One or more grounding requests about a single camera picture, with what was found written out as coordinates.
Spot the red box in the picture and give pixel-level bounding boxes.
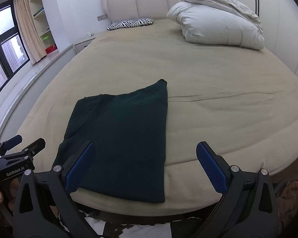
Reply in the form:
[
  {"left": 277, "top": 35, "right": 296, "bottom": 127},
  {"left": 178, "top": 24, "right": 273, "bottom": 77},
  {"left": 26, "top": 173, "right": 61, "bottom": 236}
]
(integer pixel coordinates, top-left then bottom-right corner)
[{"left": 45, "top": 44, "right": 57, "bottom": 54}]

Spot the zebra print pillow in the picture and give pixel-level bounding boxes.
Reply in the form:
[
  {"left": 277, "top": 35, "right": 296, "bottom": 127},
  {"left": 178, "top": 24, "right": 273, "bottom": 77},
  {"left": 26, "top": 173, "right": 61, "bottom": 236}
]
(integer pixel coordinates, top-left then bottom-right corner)
[{"left": 106, "top": 18, "right": 154, "bottom": 31}]

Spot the person's left hand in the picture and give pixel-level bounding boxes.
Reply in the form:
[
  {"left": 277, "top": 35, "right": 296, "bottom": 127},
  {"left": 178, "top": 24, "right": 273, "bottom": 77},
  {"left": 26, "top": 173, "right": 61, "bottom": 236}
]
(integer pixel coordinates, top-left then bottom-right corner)
[{"left": 0, "top": 178, "right": 19, "bottom": 204}]

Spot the beige bed with sheet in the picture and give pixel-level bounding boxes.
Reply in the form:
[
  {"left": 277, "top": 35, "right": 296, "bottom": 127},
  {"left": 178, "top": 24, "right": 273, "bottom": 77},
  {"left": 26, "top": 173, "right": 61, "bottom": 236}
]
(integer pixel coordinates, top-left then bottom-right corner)
[{"left": 18, "top": 19, "right": 298, "bottom": 217}]

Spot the white wall shelf unit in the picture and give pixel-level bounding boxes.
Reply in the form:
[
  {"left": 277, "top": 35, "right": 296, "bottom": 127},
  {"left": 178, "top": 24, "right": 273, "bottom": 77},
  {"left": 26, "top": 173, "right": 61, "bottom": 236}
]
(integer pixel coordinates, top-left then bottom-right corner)
[{"left": 28, "top": 0, "right": 56, "bottom": 49}]

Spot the wall switch plate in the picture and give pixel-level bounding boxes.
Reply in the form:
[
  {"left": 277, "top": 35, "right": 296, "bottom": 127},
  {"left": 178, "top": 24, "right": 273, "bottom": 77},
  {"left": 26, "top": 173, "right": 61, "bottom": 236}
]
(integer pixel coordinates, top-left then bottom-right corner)
[{"left": 97, "top": 14, "right": 107, "bottom": 21}]

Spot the white nightstand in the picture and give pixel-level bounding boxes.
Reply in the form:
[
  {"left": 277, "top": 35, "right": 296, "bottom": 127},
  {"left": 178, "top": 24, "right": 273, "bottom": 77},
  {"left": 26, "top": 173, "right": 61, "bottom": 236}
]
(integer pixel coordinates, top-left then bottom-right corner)
[{"left": 74, "top": 35, "right": 96, "bottom": 53}]

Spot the white folded duvet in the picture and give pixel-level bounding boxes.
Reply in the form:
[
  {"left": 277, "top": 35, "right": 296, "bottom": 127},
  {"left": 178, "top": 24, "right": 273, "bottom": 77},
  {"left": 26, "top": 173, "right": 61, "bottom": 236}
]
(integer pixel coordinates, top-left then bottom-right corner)
[{"left": 167, "top": 0, "right": 264, "bottom": 50}]

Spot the beige curtain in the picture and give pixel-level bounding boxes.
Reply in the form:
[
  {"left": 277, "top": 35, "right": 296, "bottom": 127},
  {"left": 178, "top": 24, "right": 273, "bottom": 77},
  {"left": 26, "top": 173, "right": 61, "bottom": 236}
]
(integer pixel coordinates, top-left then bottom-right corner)
[{"left": 13, "top": 0, "right": 47, "bottom": 64}]

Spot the white wardrobe with black handles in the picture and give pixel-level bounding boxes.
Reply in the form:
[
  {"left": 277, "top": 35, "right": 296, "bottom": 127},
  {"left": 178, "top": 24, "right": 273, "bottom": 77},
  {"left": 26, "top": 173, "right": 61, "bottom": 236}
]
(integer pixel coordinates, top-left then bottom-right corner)
[{"left": 241, "top": 0, "right": 298, "bottom": 77}]

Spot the beige padded headboard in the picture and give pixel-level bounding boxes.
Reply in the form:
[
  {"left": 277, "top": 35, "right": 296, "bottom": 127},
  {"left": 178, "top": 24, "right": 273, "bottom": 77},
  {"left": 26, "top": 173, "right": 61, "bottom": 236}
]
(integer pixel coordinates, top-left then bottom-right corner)
[{"left": 101, "top": 0, "right": 180, "bottom": 23}]

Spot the dark green knit sweater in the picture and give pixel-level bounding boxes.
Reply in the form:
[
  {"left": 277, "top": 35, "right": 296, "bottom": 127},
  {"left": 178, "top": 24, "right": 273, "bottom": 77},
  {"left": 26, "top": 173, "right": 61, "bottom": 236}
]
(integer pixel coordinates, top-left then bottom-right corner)
[{"left": 54, "top": 80, "right": 168, "bottom": 203}]

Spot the black framed window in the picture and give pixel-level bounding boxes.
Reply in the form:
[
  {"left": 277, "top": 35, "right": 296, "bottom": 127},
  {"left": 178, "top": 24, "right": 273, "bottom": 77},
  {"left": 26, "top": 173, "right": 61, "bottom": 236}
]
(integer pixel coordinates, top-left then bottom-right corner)
[{"left": 0, "top": 0, "right": 29, "bottom": 92}]

